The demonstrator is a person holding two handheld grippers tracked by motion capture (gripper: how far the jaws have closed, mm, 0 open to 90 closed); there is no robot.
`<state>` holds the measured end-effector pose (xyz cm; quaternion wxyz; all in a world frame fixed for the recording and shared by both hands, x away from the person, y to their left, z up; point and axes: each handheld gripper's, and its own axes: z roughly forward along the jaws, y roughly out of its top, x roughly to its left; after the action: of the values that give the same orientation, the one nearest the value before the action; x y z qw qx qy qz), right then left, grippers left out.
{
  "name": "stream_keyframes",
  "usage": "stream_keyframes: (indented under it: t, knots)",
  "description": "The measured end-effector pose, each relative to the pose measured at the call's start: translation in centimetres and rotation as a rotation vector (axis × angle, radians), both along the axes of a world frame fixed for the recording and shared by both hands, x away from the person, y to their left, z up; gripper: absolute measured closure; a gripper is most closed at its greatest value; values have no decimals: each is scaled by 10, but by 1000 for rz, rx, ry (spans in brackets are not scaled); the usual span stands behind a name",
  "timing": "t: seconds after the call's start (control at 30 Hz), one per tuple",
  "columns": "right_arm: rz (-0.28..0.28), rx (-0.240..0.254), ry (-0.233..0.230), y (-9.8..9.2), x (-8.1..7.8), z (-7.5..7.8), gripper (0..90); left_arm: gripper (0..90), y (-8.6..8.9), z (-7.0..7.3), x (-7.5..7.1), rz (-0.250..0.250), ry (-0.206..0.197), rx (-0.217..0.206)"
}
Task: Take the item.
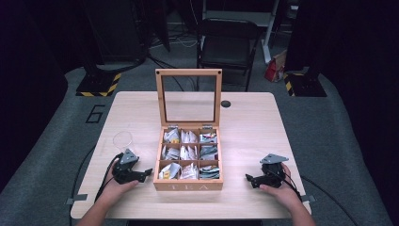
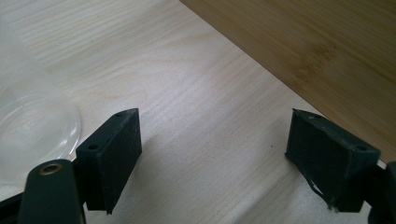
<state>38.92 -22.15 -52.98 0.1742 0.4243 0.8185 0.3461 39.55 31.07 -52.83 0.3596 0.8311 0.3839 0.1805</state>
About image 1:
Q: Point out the black stand base yellow stripes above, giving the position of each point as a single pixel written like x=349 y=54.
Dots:
x=98 y=85
x=304 y=84

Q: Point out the wooden tea box with glass lid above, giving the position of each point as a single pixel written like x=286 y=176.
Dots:
x=188 y=185

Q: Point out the black round table grommet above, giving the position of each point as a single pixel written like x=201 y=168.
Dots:
x=226 y=104

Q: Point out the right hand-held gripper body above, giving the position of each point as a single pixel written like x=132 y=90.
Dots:
x=273 y=175

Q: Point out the clear glass cup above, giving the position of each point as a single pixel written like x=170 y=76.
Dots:
x=123 y=140

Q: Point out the group of white yellow-label tea bags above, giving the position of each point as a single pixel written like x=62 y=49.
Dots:
x=171 y=153

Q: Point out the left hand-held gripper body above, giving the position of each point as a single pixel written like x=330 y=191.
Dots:
x=125 y=171

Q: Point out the black folding chair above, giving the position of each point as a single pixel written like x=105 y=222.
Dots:
x=227 y=47

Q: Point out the white desk frame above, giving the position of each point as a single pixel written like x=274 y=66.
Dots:
x=269 y=34

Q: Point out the group of dark teal tea bags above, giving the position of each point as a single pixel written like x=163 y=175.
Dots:
x=208 y=153

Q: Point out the red and white bag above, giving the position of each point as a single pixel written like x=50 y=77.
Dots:
x=274 y=70

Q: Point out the person's left hand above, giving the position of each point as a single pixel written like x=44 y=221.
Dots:
x=113 y=190

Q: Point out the grey tape piece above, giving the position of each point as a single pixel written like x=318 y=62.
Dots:
x=308 y=198
x=76 y=198

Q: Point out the grey floor mat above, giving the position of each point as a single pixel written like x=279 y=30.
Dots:
x=47 y=157

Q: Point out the person's right hand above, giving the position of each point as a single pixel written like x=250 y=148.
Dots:
x=287 y=193

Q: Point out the group of white red-label tea bags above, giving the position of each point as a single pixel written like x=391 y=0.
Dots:
x=188 y=153

